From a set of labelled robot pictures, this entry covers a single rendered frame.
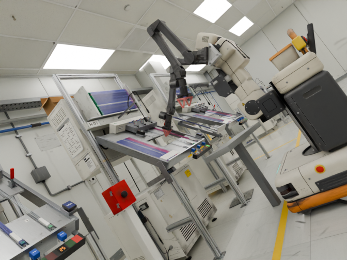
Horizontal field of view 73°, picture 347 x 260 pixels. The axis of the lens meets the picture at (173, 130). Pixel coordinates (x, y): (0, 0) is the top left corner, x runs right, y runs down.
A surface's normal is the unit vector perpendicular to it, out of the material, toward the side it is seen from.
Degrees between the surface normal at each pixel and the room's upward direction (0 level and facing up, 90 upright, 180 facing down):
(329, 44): 90
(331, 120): 90
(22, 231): 47
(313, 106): 90
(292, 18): 90
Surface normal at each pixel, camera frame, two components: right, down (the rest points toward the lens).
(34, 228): 0.13, -0.94
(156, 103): -0.50, 0.21
